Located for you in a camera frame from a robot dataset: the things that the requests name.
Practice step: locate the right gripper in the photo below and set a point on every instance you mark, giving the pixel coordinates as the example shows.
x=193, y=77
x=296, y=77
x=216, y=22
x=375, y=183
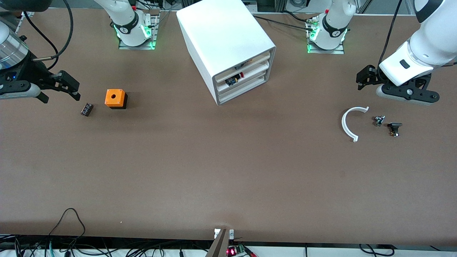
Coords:
x=31, y=71

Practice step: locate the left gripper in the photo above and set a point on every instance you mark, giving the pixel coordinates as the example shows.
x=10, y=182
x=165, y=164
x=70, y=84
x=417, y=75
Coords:
x=371, y=74

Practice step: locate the white plastic drawer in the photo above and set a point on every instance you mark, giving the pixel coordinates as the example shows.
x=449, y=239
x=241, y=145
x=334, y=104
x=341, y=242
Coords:
x=255, y=84
x=255, y=63
x=255, y=70
x=255, y=77

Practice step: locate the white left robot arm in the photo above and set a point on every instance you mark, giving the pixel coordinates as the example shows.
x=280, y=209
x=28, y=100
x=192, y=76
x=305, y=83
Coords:
x=435, y=39

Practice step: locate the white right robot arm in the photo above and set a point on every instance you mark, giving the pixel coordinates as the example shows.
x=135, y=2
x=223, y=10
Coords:
x=130, y=21

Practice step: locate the red mushroom push button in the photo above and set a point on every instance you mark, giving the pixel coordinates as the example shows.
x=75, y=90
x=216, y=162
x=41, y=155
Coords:
x=234, y=80

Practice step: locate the white drawer cabinet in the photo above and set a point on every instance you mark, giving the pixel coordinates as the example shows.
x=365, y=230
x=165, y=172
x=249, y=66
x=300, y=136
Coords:
x=221, y=32

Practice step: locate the small black contact block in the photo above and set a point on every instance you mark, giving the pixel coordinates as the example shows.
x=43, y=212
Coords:
x=86, y=109

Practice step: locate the small metal fastener part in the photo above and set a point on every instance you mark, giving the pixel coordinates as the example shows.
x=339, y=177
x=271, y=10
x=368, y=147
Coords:
x=379, y=120

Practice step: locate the white curved plastic arc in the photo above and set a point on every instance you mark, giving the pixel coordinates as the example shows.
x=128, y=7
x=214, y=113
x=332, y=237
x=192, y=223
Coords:
x=343, y=123

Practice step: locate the circuit board with red LED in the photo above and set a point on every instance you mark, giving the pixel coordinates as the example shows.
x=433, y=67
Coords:
x=234, y=251

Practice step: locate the orange button enclosure box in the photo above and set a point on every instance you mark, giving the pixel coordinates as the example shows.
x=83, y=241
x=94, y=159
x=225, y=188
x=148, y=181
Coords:
x=115, y=97

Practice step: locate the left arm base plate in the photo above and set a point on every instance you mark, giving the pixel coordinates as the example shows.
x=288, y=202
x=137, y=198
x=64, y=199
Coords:
x=326, y=52

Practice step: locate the small black switch part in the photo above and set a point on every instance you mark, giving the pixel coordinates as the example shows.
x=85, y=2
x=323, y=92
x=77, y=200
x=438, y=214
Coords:
x=394, y=125

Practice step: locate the aluminium profile rail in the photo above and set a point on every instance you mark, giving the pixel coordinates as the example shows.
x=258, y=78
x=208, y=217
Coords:
x=28, y=14

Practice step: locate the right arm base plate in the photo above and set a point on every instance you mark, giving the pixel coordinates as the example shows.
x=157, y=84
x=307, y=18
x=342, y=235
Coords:
x=155, y=32

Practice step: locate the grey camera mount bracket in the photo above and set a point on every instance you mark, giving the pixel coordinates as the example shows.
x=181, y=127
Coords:
x=219, y=246

